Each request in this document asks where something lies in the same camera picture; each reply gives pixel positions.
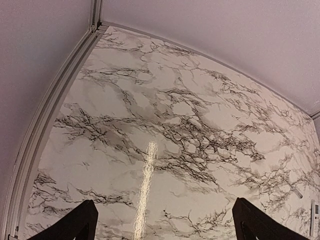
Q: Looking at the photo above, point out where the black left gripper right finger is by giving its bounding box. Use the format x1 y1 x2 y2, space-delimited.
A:
232 197 307 240

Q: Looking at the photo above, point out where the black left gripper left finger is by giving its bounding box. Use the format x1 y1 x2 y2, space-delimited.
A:
30 200 99 240

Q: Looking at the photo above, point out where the white remote control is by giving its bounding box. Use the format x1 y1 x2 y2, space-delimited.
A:
310 200 320 238

